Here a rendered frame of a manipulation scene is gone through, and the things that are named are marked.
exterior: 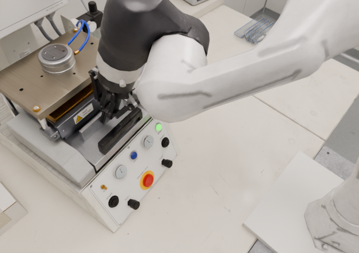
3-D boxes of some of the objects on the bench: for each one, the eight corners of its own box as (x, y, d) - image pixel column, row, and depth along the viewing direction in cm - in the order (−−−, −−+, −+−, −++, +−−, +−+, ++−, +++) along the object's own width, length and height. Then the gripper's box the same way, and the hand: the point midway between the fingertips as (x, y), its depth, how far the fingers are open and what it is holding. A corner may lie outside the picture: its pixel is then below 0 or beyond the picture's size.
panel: (118, 227, 79) (86, 186, 68) (177, 154, 95) (159, 112, 85) (123, 230, 78) (91, 189, 67) (182, 155, 94) (164, 113, 83)
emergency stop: (143, 188, 85) (139, 179, 83) (151, 178, 87) (147, 170, 85) (147, 190, 84) (142, 181, 82) (155, 180, 86) (150, 171, 84)
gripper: (79, 55, 51) (76, 112, 71) (132, 100, 51) (114, 145, 71) (107, 36, 55) (98, 95, 75) (156, 78, 55) (133, 127, 75)
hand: (107, 114), depth 70 cm, fingers closed, pressing on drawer
